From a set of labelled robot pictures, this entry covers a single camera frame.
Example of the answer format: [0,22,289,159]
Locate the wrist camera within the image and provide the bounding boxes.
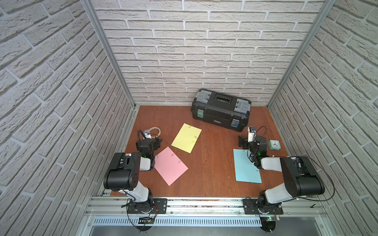
[143,130,152,139]
[248,126,257,143]

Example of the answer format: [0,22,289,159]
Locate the black plastic toolbox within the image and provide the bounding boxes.
[191,88,252,132]

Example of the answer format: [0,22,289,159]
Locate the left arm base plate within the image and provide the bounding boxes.
[127,198,168,215]

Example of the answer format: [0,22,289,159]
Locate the light blue paper sheet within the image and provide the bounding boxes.
[233,149,262,183]

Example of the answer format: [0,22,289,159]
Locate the yellow paper sheet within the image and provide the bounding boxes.
[171,124,202,153]

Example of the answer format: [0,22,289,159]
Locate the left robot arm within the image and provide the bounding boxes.
[103,137,162,212]

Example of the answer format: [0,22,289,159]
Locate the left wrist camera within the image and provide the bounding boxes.
[143,130,152,139]

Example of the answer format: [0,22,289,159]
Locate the clear tape roll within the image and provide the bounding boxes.
[149,127,161,137]

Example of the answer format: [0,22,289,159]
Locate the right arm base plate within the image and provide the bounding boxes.
[243,198,284,215]

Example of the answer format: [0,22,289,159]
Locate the pink paper sheet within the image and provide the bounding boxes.
[155,147,188,186]

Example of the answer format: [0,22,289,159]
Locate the aluminium front rail frame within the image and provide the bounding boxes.
[84,196,329,228]

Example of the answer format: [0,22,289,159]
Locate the small teal alarm clock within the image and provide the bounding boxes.
[268,140,281,150]

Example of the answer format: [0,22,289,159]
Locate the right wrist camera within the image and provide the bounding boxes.
[248,126,257,143]

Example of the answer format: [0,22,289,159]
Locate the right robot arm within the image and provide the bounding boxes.
[238,134,325,207]

